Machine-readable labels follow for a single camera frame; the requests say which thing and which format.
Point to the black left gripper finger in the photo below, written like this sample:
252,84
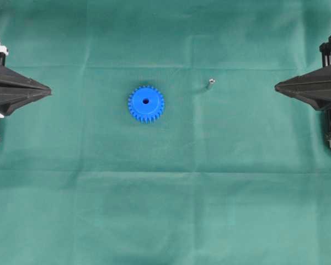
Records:
14,98
10,78

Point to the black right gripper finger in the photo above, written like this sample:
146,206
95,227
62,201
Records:
316,102
317,79

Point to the small grey metal shaft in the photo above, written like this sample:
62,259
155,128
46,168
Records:
211,83

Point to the green table cloth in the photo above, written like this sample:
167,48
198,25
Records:
234,174

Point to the blue plastic gear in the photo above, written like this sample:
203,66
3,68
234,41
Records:
146,104

